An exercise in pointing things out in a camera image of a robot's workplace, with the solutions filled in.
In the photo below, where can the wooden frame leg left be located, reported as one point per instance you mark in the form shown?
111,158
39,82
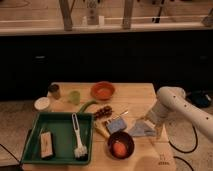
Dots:
66,14

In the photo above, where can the green curved vegetable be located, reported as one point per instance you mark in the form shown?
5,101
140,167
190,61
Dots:
86,105

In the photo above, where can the wooden frame leg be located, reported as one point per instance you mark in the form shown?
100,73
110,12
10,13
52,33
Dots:
66,14
127,15

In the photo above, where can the brown skewer food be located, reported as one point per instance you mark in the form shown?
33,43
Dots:
106,111

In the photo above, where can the blue sponge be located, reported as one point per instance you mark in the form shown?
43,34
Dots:
116,125

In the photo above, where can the grey blue towel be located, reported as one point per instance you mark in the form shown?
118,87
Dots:
142,128

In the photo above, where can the white small bowl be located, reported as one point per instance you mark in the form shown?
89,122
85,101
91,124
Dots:
42,104

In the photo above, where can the wooden frame leg right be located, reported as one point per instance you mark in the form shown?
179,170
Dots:
127,15

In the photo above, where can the yellow handled utensil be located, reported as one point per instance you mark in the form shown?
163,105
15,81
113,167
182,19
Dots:
101,131

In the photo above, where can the green plastic cup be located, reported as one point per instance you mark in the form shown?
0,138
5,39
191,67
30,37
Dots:
74,97

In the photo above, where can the black-edged scrubbing block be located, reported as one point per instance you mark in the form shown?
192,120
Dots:
46,145

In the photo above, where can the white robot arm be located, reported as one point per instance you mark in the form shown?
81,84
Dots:
173,99

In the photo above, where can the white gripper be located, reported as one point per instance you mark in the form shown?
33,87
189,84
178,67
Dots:
157,114

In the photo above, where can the green plastic tray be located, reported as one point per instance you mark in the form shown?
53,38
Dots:
63,139

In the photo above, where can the dark bowl with orange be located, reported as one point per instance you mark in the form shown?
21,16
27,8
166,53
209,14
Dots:
120,145

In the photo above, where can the white dish brush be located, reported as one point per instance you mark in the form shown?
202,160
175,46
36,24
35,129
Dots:
81,150

